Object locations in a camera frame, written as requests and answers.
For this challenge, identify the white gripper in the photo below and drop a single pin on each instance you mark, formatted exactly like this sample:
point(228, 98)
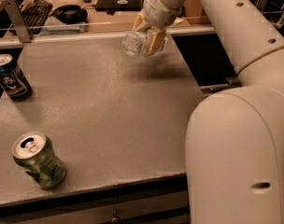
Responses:
point(160, 11)

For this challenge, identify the clear plastic water bottle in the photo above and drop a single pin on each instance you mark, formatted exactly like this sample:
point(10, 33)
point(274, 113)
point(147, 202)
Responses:
point(133, 43)

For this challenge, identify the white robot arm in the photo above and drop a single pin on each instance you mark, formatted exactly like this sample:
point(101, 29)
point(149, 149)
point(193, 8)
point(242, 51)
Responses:
point(235, 138)

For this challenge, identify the black laptop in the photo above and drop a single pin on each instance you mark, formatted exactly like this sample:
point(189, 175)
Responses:
point(118, 5)

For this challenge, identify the wooden cabinet box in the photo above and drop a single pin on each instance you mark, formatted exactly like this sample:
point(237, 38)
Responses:
point(194, 12)

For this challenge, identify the black headphones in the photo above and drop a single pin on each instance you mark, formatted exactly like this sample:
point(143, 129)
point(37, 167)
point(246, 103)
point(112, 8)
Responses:
point(70, 14)

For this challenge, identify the black keyboard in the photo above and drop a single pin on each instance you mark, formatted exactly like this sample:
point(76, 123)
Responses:
point(35, 15)

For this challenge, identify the dark blue beverage can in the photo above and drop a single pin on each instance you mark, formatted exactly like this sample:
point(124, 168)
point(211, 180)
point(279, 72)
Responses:
point(12, 79)

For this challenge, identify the green soda can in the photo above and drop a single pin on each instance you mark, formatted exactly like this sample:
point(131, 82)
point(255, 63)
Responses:
point(34, 153)

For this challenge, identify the left metal bracket post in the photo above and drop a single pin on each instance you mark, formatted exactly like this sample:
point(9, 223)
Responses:
point(22, 31)

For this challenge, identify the grey drawer with handle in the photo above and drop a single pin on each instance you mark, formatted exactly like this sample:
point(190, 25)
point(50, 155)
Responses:
point(153, 207)

